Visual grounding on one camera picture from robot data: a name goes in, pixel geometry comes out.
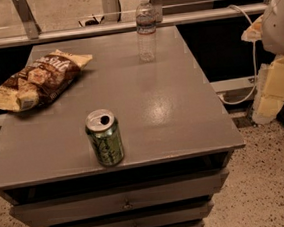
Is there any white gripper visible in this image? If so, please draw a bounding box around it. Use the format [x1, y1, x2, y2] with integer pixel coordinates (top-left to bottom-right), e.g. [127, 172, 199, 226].
[241, 0, 284, 124]

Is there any brown chip bag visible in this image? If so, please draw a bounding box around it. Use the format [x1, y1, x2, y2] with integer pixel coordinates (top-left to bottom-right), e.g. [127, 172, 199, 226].
[0, 49, 93, 113]

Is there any green soda can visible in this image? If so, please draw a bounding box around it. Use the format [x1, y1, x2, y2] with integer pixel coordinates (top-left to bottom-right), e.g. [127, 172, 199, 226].
[85, 109, 124, 167]

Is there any top drawer brass knob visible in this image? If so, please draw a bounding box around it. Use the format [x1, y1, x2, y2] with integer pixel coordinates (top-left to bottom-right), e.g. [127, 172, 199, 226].
[123, 200, 133, 210]

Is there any white cable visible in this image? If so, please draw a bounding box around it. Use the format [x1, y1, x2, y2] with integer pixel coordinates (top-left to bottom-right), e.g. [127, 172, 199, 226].
[209, 2, 263, 107]

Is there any clear plastic water bottle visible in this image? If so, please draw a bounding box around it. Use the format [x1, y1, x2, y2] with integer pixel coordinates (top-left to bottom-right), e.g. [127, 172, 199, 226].
[135, 0, 157, 62]

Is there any grey drawer cabinet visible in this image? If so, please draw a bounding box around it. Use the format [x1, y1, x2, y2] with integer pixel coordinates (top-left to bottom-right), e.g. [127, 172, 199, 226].
[0, 26, 244, 227]

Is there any metal railing frame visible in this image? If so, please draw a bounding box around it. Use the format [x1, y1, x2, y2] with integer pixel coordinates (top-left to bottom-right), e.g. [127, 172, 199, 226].
[0, 0, 269, 48]

